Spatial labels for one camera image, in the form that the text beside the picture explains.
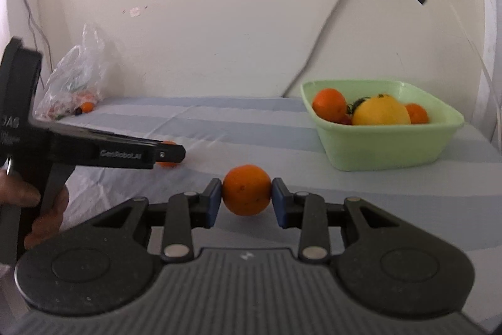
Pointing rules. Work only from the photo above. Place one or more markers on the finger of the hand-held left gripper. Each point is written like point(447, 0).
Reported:
point(172, 154)

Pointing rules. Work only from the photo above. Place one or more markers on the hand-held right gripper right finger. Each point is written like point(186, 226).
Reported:
point(279, 203)

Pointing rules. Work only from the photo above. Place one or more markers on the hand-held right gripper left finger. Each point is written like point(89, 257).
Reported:
point(215, 201)

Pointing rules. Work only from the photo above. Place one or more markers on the small orange with stem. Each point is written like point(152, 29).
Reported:
point(168, 164)

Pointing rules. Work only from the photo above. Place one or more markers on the red tomato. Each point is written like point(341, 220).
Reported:
point(345, 120)

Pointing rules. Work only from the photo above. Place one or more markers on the light green plastic basin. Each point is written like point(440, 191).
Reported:
point(384, 146)

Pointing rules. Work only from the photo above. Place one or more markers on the large yellow fruit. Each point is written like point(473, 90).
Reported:
point(380, 111)

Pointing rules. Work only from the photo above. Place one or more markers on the person's left hand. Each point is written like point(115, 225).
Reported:
point(19, 193)

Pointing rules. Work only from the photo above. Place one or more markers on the clear plastic bag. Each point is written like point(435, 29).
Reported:
point(74, 76)

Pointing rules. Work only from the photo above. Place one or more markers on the small orange fruit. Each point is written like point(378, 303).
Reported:
point(87, 106)

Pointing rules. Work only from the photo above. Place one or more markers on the striped bedsheet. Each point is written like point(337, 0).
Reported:
point(274, 131)

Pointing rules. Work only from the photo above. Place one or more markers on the clear tape scrap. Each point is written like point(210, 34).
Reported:
point(135, 11)

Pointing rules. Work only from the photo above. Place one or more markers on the white window frame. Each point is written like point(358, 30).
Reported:
point(492, 25)

